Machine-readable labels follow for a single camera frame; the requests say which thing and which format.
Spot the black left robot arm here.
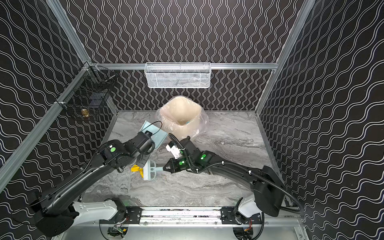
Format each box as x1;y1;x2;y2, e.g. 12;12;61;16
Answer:
29;131;156;237

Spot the light teal plastic dustpan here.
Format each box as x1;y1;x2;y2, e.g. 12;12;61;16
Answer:
140;121;168;150

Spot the clear plastic bin liner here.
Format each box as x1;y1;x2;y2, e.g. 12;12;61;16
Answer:
155;95;210;142

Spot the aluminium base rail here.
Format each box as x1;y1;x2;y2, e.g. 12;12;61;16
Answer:
59;205;304;228

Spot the aluminium right frame post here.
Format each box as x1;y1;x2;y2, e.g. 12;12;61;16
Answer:
256;0;316;115

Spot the aluminium frame bar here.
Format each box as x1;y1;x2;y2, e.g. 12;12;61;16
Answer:
91;62;278;71
1;63;90;191

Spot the aluminium left frame bar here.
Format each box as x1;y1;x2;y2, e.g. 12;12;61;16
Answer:
1;63;90;191

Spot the cream plastic waste bin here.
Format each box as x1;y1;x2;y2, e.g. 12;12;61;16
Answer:
158;95;202;142

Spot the aluminium corner frame post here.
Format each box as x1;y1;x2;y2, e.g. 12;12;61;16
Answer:
46;0;91;63

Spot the black wire basket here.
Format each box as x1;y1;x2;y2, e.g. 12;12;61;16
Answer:
60;66;118;122

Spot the aluminium rear frame bar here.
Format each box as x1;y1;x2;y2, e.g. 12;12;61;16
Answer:
91;62;278;71

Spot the white wire mesh basket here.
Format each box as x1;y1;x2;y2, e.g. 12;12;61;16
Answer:
144;62;212;89

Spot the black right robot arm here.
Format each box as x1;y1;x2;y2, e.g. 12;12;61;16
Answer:
163;136;284;217

